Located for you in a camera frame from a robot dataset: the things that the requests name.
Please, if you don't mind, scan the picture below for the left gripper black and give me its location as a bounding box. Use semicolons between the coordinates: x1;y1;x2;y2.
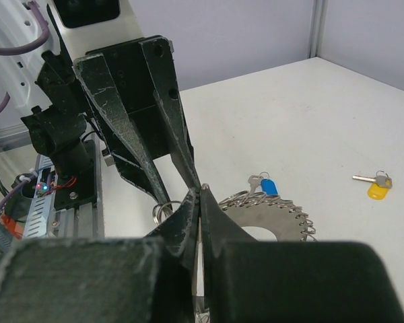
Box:
73;35;201;203

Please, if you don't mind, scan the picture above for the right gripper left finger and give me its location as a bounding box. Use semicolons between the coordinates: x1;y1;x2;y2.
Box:
0;189;199;322

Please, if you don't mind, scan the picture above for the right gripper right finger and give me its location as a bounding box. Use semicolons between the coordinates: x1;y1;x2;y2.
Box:
200;186;404;322

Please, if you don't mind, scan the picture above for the metal disc with keyrings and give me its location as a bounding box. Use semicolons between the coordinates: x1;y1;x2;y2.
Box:
152;190;318;323

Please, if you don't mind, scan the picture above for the key with blue tag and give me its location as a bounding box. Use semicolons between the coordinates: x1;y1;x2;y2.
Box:
248;172;279;195

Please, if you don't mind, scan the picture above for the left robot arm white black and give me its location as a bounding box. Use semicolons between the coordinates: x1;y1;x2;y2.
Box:
22;1;201;203

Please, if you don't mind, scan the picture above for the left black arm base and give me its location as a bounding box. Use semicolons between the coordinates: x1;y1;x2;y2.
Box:
22;106;97;211

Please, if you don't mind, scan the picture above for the key with yellow tag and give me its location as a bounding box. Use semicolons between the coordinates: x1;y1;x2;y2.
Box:
351;170;393;201

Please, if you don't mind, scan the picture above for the aluminium rail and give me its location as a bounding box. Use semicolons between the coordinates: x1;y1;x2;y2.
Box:
46;137;104;238

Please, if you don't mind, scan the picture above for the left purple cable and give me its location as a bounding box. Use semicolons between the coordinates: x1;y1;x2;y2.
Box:
0;0;51;216

